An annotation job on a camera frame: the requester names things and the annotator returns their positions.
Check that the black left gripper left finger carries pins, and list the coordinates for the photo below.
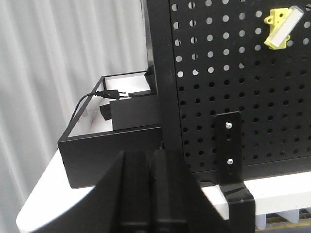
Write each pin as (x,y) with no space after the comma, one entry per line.
(119,203)

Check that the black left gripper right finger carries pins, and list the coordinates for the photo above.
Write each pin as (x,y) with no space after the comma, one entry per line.
(179,204)

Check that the black open tray box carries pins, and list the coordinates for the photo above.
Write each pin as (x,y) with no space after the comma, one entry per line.
(89,144)

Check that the black power adapter box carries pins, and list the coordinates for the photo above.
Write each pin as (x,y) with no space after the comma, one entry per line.
(132,112)

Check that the white standing desk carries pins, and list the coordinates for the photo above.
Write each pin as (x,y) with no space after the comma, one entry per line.
(52,196)

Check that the black perforated pegboard panel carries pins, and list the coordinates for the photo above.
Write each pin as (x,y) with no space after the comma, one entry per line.
(210,58)

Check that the grey curtain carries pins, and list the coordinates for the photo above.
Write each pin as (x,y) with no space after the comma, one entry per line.
(52,52)

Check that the left black clamp bracket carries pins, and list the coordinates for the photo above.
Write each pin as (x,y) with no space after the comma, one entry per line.
(241,203)

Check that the yellow toggle switch left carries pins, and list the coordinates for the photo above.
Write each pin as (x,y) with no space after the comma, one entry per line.
(281,22)

